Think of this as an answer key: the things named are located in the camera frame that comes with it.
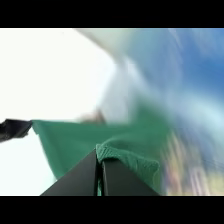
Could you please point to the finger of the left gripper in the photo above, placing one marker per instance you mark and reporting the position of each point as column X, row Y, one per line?
column 13, row 129

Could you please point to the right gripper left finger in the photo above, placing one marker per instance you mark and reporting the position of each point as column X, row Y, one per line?
column 81, row 180

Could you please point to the green T-shirt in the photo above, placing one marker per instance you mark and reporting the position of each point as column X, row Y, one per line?
column 70, row 143

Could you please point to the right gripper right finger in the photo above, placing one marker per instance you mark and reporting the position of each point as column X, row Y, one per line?
column 125, row 181

